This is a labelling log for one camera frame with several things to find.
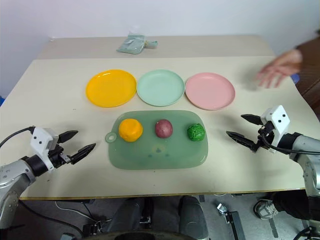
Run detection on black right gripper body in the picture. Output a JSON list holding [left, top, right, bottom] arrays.
[[250, 120, 277, 153]]

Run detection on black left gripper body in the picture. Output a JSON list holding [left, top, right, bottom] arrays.
[[48, 143, 74, 169]]

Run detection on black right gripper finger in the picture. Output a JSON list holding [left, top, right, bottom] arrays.
[[240, 114, 263, 126], [225, 131, 256, 151]]

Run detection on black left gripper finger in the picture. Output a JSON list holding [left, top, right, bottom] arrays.
[[58, 130, 79, 144], [69, 143, 97, 165]]

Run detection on green vegetable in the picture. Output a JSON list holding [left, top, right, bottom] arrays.
[[187, 122, 206, 142]]

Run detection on pink plate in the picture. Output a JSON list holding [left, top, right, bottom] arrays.
[[184, 72, 236, 111]]

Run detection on orange fruit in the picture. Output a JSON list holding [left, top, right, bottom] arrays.
[[118, 118, 144, 143]]

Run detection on yellow plate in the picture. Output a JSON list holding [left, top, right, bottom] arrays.
[[85, 69, 138, 109]]

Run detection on dark red fruit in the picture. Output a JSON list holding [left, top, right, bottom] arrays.
[[154, 119, 174, 139]]

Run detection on mint green plate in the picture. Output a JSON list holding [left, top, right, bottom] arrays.
[[136, 69, 186, 107]]

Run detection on person's bare hand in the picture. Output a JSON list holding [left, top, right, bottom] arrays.
[[256, 49, 303, 89]]

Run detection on grey sneaker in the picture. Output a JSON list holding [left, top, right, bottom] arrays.
[[254, 199, 279, 220]]

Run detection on translucent green cutting board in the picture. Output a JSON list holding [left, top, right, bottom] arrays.
[[104, 110, 209, 171]]

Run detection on black metal stand leg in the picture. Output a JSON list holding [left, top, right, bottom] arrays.
[[216, 202, 247, 240]]

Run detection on dark rounded robot legs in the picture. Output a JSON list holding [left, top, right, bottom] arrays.
[[99, 195, 209, 240]]

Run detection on teal plastic bag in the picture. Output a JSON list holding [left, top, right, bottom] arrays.
[[115, 31, 159, 55]]

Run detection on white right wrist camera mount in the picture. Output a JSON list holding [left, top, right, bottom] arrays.
[[260, 105, 291, 154]]

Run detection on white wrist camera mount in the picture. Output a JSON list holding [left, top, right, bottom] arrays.
[[30, 126, 60, 172], [260, 105, 291, 154]]

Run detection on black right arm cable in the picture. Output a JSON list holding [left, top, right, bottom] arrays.
[[259, 131, 320, 154]]

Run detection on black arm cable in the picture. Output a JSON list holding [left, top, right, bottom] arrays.
[[259, 131, 320, 154], [0, 126, 35, 148]]

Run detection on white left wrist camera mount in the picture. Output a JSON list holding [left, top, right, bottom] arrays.
[[30, 126, 60, 172]]

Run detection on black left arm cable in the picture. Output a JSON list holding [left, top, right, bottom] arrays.
[[0, 126, 35, 148]]

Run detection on white floor cable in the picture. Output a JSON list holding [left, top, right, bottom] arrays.
[[54, 200, 88, 221]]

